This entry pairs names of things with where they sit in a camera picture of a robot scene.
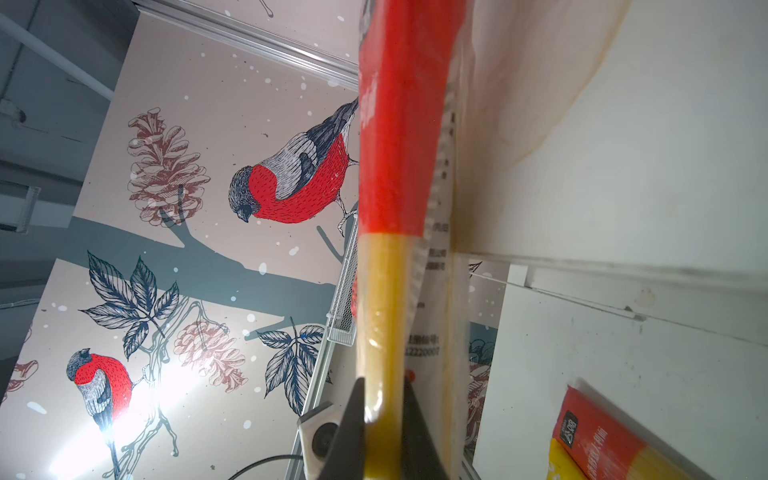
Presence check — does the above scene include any white wire mesh basket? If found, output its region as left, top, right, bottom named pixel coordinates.
left=302, top=210, right=358, bottom=414

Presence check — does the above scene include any white two-tier shelf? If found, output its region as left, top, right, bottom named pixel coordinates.
left=456, top=1, right=767, bottom=479

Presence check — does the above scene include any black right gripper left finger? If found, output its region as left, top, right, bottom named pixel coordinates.
left=318, top=377, right=365, bottom=480

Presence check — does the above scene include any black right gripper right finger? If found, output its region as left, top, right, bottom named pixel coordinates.
left=401, top=377, right=449, bottom=480

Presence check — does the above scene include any red spaghetti bag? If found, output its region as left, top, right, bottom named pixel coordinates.
left=357, top=1, right=468, bottom=479
left=546, top=386, right=711, bottom=480

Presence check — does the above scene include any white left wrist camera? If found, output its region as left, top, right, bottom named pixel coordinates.
left=298, top=401, right=343, bottom=480

